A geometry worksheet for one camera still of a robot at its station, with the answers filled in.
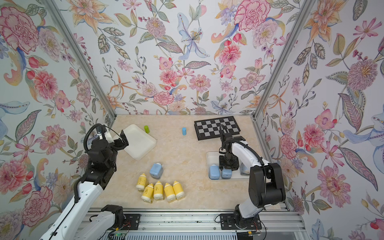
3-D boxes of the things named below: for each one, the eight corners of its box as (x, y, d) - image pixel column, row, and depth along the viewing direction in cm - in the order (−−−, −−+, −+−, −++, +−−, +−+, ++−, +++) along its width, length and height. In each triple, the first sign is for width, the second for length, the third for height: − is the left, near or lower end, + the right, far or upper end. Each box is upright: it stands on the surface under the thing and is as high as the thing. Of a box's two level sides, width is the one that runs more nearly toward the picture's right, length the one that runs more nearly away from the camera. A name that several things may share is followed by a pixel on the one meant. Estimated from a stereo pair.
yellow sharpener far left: (139, 193, 85) (134, 188, 79) (142, 178, 90) (138, 173, 84) (147, 193, 85) (143, 188, 79) (149, 178, 90) (146, 173, 84)
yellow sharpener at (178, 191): (177, 201, 82) (175, 197, 76) (172, 187, 87) (171, 182, 81) (185, 198, 83) (184, 193, 77) (180, 184, 88) (179, 179, 82)
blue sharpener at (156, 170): (151, 179, 90) (149, 174, 84) (153, 168, 95) (151, 162, 89) (162, 179, 90) (160, 174, 84) (163, 168, 95) (162, 162, 89)
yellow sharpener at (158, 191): (155, 200, 82) (152, 196, 76) (157, 186, 87) (155, 181, 81) (164, 200, 82) (161, 196, 76) (165, 186, 87) (163, 181, 81)
